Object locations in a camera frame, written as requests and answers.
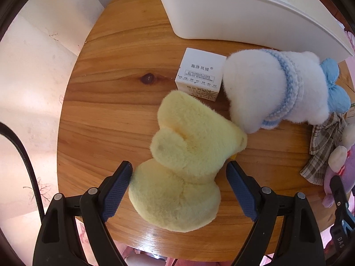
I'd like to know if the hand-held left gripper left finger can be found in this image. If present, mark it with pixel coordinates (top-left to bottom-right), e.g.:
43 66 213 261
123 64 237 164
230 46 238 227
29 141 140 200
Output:
33 160 133 266

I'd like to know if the white plastic bin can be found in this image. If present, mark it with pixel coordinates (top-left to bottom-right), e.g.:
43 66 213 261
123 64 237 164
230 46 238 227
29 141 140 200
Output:
152 0 355 61

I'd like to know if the white plush toy blue bow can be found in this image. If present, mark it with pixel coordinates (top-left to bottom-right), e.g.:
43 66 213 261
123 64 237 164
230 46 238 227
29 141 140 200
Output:
222 48 351 134

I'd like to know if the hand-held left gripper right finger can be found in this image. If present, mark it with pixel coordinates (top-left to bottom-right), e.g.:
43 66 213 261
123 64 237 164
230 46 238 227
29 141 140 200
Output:
226 161 325 266

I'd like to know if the black cable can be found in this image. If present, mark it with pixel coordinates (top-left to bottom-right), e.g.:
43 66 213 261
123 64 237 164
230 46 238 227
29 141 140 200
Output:
0 122 46 225

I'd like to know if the small white cardboard box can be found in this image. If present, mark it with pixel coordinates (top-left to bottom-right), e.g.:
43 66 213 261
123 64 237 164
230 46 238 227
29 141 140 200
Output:
175 48 227 102

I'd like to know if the plaid plush toy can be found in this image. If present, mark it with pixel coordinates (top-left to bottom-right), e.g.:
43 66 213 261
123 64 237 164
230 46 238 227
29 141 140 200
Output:
300 112 347 186

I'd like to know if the yellow plush duck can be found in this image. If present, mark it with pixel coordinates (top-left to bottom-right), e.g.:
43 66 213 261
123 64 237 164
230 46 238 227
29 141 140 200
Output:
128 89 248 233

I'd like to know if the purple plush toy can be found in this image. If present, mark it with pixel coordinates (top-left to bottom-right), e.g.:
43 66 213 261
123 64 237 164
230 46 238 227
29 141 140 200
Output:
323 122 355 208

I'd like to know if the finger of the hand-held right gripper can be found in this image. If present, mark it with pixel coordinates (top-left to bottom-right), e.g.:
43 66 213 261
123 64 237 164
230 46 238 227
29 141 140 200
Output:
329 175 355 255

